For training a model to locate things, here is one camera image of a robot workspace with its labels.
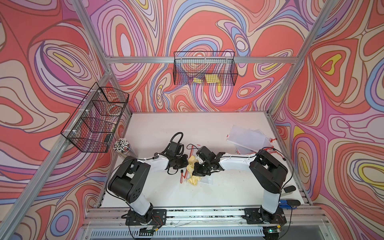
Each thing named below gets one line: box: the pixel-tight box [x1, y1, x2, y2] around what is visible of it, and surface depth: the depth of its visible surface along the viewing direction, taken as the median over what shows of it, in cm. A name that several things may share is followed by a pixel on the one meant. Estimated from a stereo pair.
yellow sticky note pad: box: [205, 73, 220, 83], surface depth 92 cm
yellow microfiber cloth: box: [186, 155, 202, 186], surface depth 86 cm
